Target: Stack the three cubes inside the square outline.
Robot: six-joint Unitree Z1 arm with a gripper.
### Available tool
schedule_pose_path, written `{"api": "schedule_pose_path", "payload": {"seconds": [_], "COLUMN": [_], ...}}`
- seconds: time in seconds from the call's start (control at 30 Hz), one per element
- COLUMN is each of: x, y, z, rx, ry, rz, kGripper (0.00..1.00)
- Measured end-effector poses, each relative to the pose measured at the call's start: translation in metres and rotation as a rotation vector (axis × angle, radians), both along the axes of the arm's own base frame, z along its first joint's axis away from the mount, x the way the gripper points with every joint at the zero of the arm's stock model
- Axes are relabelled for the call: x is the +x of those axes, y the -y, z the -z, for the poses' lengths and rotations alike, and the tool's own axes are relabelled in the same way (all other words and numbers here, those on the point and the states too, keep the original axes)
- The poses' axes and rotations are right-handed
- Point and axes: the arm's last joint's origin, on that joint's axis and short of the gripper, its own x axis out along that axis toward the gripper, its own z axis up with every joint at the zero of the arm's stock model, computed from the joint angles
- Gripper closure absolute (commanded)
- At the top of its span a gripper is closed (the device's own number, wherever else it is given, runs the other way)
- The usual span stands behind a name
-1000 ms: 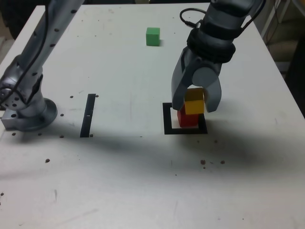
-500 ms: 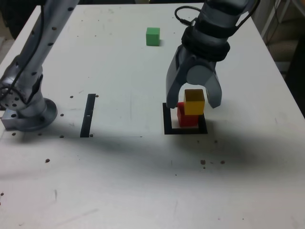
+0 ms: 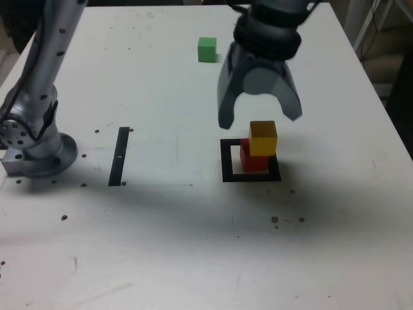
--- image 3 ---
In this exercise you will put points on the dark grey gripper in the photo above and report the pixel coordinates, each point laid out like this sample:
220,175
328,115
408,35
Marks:
261,62

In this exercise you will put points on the green cube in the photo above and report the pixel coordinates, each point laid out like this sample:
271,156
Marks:
206,51

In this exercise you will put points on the yellow cube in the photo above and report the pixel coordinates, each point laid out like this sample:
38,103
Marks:
263,142

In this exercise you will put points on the red cube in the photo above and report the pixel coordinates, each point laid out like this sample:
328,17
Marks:
255,163

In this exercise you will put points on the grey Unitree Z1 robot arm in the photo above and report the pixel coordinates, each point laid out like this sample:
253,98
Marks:
38,80

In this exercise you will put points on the black tape square outline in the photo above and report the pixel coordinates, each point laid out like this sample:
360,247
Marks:
226,161

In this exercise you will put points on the black tape strip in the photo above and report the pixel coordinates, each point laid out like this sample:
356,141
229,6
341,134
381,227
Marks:
118,155

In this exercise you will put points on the dark furniture piece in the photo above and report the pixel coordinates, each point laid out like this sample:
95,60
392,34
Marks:
405,97

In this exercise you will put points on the white metal frame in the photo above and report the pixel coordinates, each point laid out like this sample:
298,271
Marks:
361,32

